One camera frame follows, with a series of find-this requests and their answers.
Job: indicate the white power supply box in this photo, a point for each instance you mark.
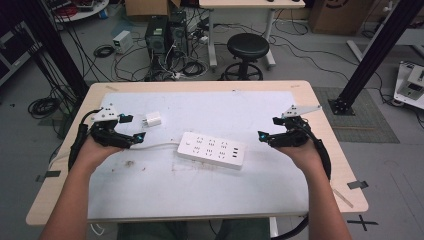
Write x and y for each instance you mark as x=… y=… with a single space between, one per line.
x=122 y=41

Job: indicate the black round stool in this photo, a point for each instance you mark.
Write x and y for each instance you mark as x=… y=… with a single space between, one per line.
x=248 y=46

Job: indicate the round white table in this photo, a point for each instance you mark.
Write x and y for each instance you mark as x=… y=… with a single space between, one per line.
x=80 y=10

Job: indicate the wooden table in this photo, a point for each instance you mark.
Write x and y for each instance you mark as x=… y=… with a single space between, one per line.
x=328 y=156

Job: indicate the grey floor mat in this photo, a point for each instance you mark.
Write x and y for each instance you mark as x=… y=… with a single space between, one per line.
x=366 y=123

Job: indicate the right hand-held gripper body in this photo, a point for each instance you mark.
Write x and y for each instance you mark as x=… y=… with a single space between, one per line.
x=293 y=130

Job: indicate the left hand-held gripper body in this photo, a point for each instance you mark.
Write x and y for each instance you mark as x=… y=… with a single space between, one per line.
x=104 y=126

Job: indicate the dark equipment rack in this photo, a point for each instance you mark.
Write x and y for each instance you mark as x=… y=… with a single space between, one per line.
x=15 y=50

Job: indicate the black metal stand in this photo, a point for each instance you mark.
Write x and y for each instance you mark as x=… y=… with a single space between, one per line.
x=56 y=43
x=376 y=53

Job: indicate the person's left hand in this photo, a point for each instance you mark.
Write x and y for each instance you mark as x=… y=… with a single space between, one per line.
x=95 y=151

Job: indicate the white charger plug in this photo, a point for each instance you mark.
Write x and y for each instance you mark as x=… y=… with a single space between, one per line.
x=152 y=119

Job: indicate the cardboard box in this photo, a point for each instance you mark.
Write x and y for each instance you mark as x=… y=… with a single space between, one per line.
x=336 y=15
x=146 y=7

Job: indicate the white device on floor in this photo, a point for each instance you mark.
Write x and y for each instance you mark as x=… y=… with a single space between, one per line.
x=411 y=85

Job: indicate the black computer tower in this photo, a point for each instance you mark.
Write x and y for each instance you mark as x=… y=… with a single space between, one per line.
x=156 y=40
x=178 y=33

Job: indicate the black tape cross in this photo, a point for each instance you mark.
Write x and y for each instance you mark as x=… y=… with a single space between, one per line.
x=362 y=222

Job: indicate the white power strip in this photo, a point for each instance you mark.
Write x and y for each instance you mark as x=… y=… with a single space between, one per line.
x=211 y=150

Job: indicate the white table mat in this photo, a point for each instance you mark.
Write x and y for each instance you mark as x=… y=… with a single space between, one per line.
x=206 y=193

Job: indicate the black tape strip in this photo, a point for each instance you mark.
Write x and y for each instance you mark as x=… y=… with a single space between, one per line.
x=50 y=174
x=357 y=184

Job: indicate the person's right hand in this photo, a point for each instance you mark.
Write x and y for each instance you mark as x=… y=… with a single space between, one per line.
x=301 y=155

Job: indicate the white desk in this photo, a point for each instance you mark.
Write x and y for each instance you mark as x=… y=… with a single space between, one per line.
x=250 y=3

